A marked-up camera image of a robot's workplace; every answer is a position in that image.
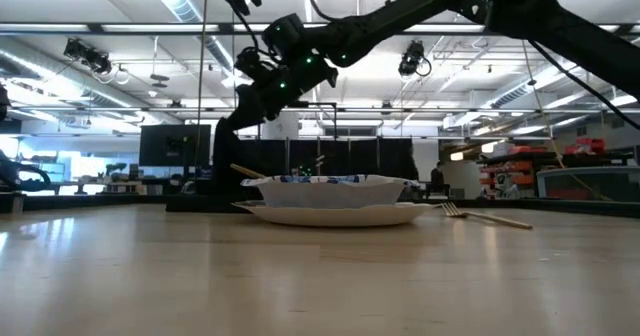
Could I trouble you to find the gold fork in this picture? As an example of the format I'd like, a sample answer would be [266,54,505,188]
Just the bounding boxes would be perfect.
[440,201,534,231]

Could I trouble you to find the person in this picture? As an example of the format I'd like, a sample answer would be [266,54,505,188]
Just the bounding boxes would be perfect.
[430,161,447,188]

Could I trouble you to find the shelf with orange bins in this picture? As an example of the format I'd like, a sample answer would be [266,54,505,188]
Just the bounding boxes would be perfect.
[474,136,640,200]

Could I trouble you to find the white paper bowl blue print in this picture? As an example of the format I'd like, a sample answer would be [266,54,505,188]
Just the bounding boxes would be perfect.
[240,174,409,210]

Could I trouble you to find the black ceiling camera rig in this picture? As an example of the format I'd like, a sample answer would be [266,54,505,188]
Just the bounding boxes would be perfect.
[63,37,113,75]

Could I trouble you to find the silver ceiling duct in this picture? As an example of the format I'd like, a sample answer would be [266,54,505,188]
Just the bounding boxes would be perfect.
[139,0,244,77]

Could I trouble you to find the black ceiling reel with cable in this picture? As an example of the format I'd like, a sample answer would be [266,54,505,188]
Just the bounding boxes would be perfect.
[398,39,433,77]

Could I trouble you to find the black cloth napkin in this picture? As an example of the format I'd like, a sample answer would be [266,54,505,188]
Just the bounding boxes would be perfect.
[165,118,262,214]

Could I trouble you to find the black partition panels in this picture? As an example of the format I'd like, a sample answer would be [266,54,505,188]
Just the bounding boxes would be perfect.
[237,136,420,181]

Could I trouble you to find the wooden utensil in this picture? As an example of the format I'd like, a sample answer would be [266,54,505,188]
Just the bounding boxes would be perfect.
[230,162,269,180]

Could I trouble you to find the black overhead beam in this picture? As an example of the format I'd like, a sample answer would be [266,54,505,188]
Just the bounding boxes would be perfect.
[0,22,640,38]

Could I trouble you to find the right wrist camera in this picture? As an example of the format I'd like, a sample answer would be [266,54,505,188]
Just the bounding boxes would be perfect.
[261,12,305,48]

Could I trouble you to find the hanging black cable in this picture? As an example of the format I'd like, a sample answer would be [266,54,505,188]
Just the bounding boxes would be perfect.
[193,0,210,168]

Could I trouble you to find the black monitor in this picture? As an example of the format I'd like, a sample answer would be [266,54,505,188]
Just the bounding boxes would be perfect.
[138,124,212,168]

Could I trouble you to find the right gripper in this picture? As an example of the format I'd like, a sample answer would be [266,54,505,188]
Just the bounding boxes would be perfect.
[227,50,339,133]

